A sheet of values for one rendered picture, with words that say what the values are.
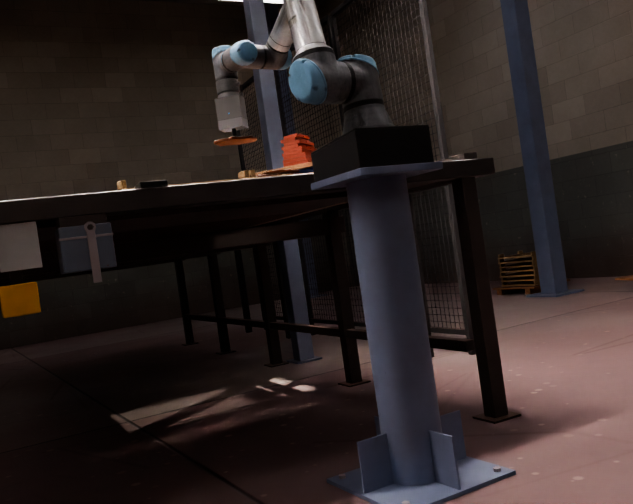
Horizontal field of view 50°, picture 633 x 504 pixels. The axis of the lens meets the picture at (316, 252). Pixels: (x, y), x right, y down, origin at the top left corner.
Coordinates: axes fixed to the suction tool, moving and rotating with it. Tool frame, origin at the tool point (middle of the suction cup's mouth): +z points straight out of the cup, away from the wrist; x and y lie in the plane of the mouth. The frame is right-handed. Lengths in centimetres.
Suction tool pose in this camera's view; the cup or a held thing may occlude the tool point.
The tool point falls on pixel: (235, 143)
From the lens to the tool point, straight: 231.2
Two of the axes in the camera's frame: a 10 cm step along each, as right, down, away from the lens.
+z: 1.4, 9.9, 0.1
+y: -9.7, 1.4, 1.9
